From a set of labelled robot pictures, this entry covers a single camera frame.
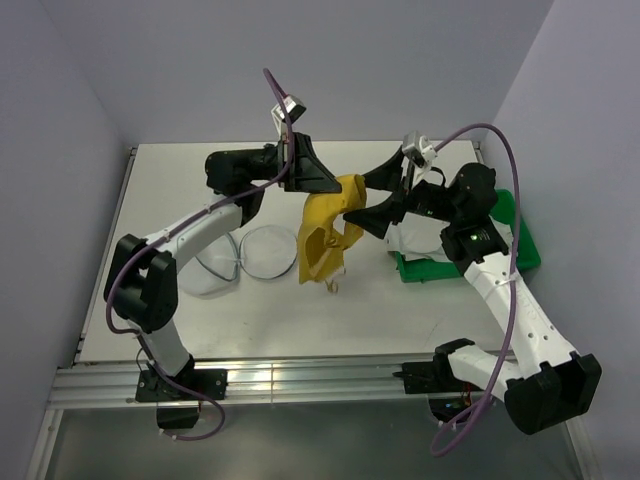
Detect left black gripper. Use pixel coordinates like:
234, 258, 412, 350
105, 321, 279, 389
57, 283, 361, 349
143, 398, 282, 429
242, 132, 342, 193

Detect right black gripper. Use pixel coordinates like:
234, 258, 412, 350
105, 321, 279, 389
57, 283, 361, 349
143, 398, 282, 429
343, 144, 462, 239

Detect yellow bra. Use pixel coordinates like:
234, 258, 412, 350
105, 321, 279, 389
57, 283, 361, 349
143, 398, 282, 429
297, 174, 367, 294

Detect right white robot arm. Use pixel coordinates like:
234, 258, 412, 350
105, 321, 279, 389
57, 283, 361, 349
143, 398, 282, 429
344, 150, 602, 435

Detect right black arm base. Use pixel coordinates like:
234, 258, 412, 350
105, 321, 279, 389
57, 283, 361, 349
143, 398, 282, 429
393, 361, 480, 395

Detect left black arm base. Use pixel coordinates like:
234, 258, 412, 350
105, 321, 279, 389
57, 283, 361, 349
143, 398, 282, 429
135, 368, 228, 403

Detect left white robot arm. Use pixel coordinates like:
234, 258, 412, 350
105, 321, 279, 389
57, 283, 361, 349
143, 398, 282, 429
104, 132, 342, 399

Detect white garments in bin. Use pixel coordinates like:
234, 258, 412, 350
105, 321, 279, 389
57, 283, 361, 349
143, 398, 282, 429
382, 212, 514, 264

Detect green plastic bin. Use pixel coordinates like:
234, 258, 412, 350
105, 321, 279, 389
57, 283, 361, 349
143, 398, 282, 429
394, 188, 543, 285

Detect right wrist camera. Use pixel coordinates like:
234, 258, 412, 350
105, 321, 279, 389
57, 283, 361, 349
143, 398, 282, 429
401, 131, 437, 183

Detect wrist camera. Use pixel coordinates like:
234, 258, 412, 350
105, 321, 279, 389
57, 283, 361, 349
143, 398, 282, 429
271, 95, 307, 138
401, 131, 437, 183

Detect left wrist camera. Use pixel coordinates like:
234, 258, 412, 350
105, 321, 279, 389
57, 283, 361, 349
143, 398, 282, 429
271, 95, 307, 138

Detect aluminium mounting rail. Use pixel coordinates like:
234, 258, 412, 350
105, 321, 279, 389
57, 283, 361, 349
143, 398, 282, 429
46, 354, 432, 410

